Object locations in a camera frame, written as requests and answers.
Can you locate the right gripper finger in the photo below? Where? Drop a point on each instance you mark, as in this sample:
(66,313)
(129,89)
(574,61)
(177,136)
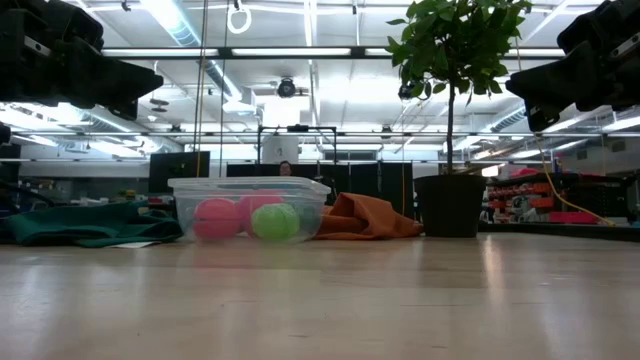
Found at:
(550,80)
(540,119)

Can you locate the light green toy fruit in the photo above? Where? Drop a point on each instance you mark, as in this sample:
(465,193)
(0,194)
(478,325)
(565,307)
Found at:
(275,222)

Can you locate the person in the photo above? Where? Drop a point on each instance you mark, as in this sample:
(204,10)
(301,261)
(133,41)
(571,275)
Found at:
(285,168)

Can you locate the black overhead beam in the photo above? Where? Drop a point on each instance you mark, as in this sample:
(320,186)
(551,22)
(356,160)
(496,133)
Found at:
(225,52)

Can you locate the red storage shelf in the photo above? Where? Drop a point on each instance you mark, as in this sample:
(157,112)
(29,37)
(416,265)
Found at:
(530,190)

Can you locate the black overhead camera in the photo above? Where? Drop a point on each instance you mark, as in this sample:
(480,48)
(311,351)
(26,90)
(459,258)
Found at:
(286,88)

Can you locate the green leafy plant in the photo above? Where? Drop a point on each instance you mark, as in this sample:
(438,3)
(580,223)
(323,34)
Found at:
(455,45)

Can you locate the dark green cloth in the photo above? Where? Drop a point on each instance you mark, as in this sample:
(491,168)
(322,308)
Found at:
(90,222)

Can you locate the black partition panels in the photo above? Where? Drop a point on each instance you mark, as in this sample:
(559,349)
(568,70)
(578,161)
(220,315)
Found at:
(370,185)

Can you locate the white paper sheet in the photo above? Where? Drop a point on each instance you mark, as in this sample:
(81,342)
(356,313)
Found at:
(132,245)

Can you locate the red toy tomato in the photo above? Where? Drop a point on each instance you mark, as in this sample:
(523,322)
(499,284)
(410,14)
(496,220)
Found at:
(260,202)
(217,220)

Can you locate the black plant pot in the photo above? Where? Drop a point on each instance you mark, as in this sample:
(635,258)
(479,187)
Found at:
(450,205)

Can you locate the black background monitor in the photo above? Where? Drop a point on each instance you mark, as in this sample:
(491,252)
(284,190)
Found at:
(175,170)

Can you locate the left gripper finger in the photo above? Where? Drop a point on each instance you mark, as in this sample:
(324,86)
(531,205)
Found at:
(125,111)
(110,82)

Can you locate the orange cloth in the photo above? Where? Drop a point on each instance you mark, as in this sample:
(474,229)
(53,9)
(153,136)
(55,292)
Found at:
(365,215)

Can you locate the clear plastic tupperware container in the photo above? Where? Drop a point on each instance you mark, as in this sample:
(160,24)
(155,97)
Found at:
(250,186)

